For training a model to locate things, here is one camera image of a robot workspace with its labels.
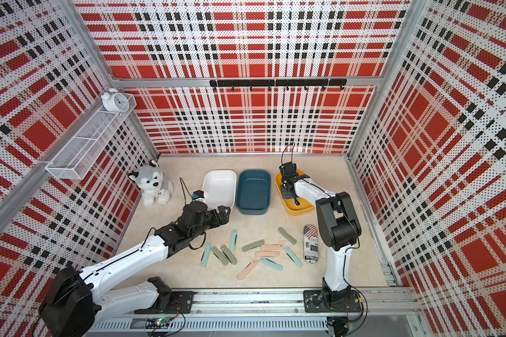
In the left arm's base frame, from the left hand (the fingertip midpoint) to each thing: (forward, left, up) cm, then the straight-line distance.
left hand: (225, 211), depth 84 cm
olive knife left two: (-13, -1, -12) cm, 18 cm away
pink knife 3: (-21, -7, -12) cm, 25 cm away
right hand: (+16, -31, -7) cm, 35 cm away
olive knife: (-9, -11, -13) cm, 19 cm away
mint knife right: (-14, -27, -12) cm, 33 cm away
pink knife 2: (-13, -17, -13) cm, 25 cm away
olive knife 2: (-5, -26, -13) cm, 29 cm away
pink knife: (-10, -17, -12) cm, 23 cm away
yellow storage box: (+7, -27, -7) cm, 29 cm away
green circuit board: (-36, +20, -11) cm, 43 cm away
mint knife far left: (-15, +9, -12) cm, 21 cm away
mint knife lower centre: (-17, -18, -13) cm, 28 cm away
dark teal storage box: (+17, -10, -11) cm, 22 cm away
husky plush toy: (+11, +32, +1) cm, 34 cm away
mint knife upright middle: (-6, -2, -12) cm, 14 cm away
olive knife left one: (-14, +3, -12) cm, 18 cm away
